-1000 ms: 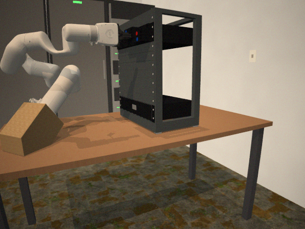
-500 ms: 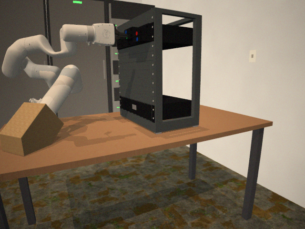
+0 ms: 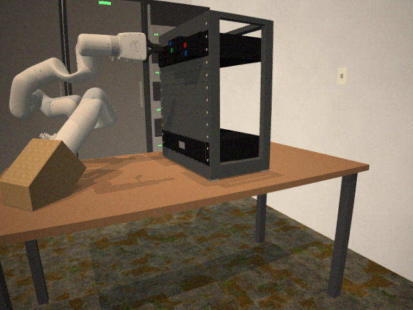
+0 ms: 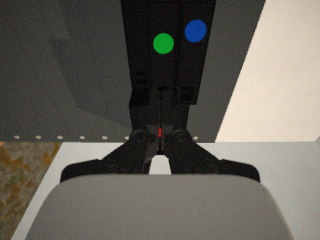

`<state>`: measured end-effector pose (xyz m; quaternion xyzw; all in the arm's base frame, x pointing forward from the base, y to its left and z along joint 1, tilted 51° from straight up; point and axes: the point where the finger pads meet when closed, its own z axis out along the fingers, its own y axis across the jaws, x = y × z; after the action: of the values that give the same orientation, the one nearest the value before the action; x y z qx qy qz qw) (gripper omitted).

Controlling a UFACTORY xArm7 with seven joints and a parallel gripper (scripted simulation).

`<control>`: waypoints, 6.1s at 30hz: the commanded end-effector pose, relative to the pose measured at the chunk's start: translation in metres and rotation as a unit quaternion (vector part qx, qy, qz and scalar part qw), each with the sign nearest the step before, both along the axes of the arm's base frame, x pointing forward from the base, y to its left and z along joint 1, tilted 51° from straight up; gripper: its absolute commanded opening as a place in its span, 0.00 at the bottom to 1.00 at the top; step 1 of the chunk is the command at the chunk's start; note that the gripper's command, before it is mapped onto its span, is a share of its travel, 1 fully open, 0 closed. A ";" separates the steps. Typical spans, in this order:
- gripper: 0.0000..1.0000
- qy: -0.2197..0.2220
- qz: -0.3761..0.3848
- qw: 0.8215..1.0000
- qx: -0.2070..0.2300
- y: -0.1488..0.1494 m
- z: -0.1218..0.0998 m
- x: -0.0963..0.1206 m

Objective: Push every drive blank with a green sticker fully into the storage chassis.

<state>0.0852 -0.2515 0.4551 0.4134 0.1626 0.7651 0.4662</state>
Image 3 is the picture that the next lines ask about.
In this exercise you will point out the dark grey server rack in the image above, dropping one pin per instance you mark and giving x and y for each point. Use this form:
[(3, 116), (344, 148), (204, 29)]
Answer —
[(191, 135)]

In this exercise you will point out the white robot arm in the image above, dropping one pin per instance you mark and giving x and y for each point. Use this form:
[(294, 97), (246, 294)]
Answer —
[(26, 98)]

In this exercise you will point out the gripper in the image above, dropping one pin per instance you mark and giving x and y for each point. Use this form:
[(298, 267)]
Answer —
[(132, 47)]

